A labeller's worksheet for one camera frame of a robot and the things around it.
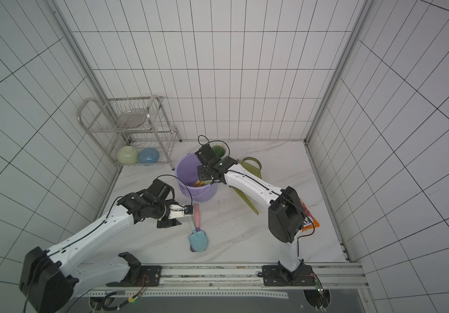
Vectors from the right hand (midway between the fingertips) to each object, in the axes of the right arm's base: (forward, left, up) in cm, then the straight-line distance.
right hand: (197, 173), depth 85 cm
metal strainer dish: (+24, +36, +11) cm, 44 cm away
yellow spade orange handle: (-4, -1, -3) cm, 5 cm away
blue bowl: (+16, +31, -8) cm, 36 cm away
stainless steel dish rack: (+29, +42, -3) cm, 52 cm away
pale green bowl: (+14, +41, -6) cm, 44 cm away
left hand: (-18, +8, -7) cm, 21 cm away
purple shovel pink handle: (-16, -1, -14) cm, 21 cm away
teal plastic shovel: (-24, -2, -15) cm, 28 cm away
